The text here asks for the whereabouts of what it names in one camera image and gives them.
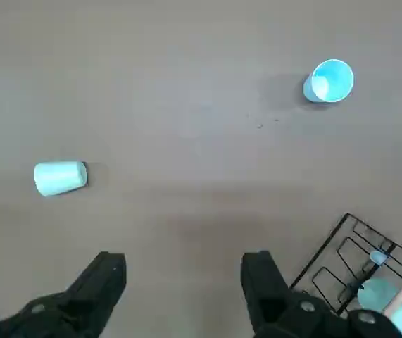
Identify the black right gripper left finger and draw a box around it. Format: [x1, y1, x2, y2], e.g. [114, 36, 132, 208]
[0, 251, 127, 338]

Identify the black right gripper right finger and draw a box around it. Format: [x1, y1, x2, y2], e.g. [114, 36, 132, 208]
[241, 250, 402, 338]

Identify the pale green plastic cup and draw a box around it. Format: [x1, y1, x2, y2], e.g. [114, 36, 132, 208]
[33, 161, 89, 198]
[357, 276, 402, 336]

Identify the blue plastic cup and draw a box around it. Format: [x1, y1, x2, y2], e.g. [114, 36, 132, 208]
[303, 58, 355, 104]

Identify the black wire cup rack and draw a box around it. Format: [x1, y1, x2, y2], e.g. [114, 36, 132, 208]
[288, 212, 402, 320]

